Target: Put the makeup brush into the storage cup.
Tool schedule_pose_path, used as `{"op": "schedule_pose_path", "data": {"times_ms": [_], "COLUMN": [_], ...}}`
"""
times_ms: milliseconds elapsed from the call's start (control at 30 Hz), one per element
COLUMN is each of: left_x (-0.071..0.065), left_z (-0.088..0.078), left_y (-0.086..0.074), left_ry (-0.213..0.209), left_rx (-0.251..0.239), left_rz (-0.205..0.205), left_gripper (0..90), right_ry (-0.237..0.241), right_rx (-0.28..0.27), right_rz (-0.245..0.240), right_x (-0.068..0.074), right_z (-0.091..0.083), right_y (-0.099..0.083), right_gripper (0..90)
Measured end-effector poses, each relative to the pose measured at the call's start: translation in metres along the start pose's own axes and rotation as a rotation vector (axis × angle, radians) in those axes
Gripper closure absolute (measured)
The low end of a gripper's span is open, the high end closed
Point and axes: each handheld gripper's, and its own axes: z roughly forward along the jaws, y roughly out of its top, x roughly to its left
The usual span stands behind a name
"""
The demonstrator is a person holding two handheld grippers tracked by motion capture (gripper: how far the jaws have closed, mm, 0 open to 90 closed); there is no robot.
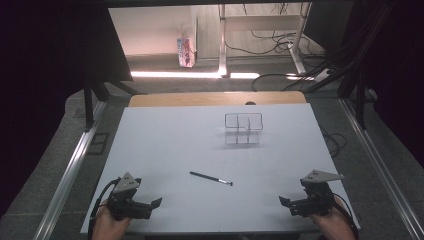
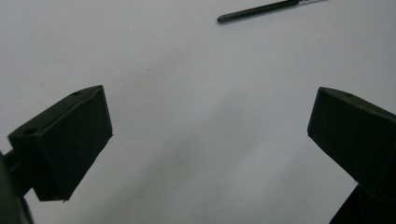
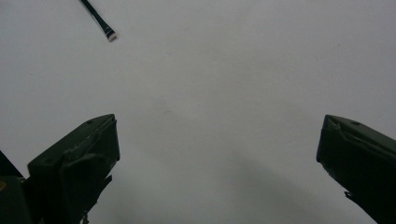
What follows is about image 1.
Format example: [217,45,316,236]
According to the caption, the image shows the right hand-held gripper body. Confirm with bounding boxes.
[289,169,346,218]

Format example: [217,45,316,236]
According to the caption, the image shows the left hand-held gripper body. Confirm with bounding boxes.
[106,171,154,222]

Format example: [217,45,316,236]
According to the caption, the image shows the black pen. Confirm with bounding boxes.
[189,170,234,187]

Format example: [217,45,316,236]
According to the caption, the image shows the clear pen holder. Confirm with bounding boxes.
[223,112,265,146]

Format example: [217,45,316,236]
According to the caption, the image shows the person's left hand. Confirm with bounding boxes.
[91,199,132,240]

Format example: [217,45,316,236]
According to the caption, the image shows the person's right hand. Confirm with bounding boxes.
[309,195,357,240]

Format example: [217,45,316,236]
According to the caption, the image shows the black metal stand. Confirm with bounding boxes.
[335,65,369,131]
[82,78,142,132]

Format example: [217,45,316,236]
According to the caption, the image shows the white power strip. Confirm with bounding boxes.
[312,67,332,84]

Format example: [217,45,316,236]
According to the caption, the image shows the pink and blue carton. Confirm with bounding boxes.
[176,36,197,69]

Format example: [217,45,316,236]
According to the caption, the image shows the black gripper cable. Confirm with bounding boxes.
[87,179,120,240]
[333,195,360,240]

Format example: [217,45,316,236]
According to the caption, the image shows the thin black floor cable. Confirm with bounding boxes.
[319,127,349,158]

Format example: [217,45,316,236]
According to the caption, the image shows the aluminium rail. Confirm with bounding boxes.
[32,99,108,240]
[337,97,424,240]

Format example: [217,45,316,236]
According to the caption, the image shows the tangled black cables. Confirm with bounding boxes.
[224,29,325,57]

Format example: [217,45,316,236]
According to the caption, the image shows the white desk frame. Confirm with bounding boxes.
[217,2,312,78]

